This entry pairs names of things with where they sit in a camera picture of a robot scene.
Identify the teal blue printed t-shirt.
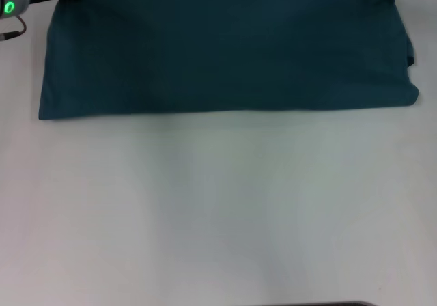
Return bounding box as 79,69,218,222
37,0,421,122

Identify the maroon cable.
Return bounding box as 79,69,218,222
13,15,29,36

